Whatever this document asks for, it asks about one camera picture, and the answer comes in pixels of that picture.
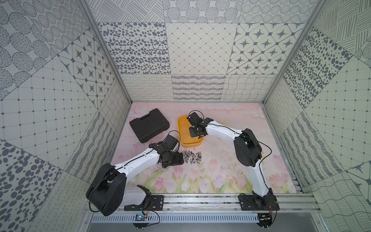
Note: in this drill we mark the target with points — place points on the aluminium rail frame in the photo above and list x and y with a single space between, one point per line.
215 203

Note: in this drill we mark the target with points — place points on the pile of silver bits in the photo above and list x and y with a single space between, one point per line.
191 157

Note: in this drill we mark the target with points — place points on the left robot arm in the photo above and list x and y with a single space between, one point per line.
108 189

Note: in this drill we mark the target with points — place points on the black plastic tool case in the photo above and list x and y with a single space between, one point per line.
149 125

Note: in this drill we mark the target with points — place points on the white slotted cable duct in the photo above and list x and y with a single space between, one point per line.
178 218

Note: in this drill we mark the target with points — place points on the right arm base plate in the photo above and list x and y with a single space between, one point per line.
257 203

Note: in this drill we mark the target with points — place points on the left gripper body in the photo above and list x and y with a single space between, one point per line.
176 158

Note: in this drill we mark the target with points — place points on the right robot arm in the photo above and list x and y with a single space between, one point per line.
248 152

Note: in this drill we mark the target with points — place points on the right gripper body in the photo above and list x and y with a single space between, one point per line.
193 132

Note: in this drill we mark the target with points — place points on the yellow plastic storage box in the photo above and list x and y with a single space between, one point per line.
185 137

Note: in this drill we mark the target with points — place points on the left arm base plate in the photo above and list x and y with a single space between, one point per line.
153 202

